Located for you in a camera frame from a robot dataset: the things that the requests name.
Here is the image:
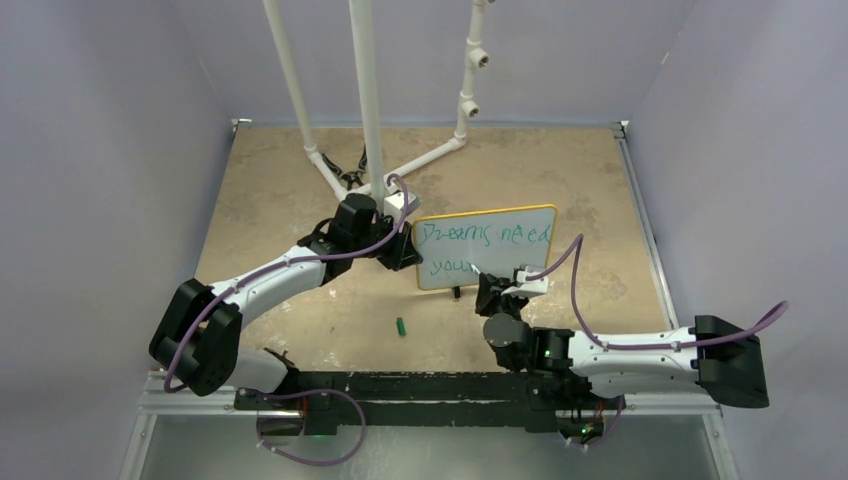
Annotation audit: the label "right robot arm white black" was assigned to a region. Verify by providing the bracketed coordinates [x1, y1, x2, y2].
[475, 270, 770, 409]

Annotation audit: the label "black handled pliers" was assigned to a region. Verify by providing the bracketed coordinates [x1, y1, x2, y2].
[322, 148, 368, 190]

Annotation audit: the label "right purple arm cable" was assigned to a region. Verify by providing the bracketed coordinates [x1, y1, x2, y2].
[526, 233, 791, 352]

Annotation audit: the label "aluminium extrusion frame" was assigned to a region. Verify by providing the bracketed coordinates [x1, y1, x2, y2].
[120, 373, 738, 479]

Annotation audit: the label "yellow framed whiteboard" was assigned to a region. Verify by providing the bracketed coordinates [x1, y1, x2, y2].
[412, 204, 558, 291]

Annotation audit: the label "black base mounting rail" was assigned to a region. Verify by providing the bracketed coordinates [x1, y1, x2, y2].
[235, 371, 625, 435]

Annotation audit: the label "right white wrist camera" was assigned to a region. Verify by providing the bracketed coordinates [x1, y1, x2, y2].
[502, 266, 549, 299]

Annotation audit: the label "white PVC pipe frame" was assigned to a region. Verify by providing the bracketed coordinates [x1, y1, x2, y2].
[262, 0, 491, 205]

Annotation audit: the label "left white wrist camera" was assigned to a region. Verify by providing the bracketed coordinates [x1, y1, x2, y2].
[383, 190, 421, 223]

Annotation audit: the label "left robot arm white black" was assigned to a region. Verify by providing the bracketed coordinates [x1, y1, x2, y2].
[148, 191, 422, 409]

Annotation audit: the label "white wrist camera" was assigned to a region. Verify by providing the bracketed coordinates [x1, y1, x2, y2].
[383, 190, 421, 223]
[502, 266, 549, 299]

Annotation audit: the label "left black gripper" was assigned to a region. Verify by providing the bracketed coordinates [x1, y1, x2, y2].
[351, 213, 421, 271]

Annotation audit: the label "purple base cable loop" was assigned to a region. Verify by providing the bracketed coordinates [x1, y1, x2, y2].
[255, 389, 368, 467]

